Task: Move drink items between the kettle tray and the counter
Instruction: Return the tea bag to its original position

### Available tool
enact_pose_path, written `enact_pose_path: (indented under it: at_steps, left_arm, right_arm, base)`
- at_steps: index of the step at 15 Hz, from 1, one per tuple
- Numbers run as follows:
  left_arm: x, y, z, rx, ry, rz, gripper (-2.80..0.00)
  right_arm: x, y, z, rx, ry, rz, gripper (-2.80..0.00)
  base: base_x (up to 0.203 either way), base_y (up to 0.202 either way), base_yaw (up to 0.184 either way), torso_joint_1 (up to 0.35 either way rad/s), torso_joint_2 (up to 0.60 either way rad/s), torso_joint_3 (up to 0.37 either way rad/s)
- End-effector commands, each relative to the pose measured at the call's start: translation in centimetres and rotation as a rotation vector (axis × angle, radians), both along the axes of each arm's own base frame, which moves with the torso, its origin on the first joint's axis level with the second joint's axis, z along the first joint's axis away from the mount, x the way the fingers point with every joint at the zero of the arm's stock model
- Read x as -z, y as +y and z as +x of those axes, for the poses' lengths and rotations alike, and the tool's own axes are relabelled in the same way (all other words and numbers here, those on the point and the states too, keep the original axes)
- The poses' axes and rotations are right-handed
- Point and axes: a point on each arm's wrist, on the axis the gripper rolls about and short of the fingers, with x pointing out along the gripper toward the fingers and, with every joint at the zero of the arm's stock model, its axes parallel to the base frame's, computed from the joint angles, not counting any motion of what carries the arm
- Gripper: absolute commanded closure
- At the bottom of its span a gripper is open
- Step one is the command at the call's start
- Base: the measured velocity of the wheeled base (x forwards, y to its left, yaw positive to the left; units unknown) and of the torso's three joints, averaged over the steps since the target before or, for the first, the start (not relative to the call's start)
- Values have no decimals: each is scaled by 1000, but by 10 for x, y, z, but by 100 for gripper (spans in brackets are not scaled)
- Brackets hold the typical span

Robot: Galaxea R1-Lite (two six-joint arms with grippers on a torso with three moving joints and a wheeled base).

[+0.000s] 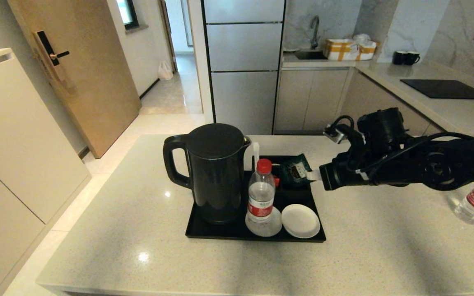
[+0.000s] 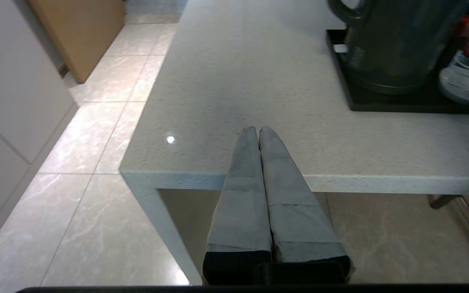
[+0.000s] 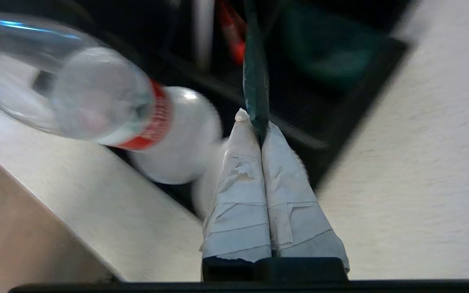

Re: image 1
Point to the dark kitchen sink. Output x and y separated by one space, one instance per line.
309 55

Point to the white tall cabinet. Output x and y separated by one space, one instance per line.
15 156

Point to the black serving tray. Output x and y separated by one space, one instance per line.
220 231

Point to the chrome kitchen faucet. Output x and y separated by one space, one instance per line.
315 28

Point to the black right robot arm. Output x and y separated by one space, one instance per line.
442 164

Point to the dark green tea packet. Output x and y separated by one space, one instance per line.
295 169

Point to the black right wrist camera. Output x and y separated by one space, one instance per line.
339 131

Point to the black electric kettle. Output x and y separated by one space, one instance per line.
216 181

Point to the beige kitchen base cabinets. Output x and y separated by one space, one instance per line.
303 98

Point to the black induction cooktop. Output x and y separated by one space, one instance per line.
447 89

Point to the black gold door lock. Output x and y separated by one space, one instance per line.
47 51

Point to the silver refrigerator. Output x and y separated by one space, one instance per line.
243 82

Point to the upright white plastic piece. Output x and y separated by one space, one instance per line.
256 155

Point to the light wooden door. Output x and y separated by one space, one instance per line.
93 82

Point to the black mug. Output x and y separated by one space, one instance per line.
410 58
398 58

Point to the large yellow taped cardboard box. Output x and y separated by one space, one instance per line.
340 50

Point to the dark framed window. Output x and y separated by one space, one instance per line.
128 14

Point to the small yellow taped cardboard box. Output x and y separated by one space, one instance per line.
368 51

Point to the white plastic bag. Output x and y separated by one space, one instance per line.
165 72

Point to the grey taped right gripper finger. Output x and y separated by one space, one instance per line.
314 176

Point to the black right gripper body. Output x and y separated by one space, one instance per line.
346 172

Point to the round white coaster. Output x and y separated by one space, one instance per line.
266 229
300 221

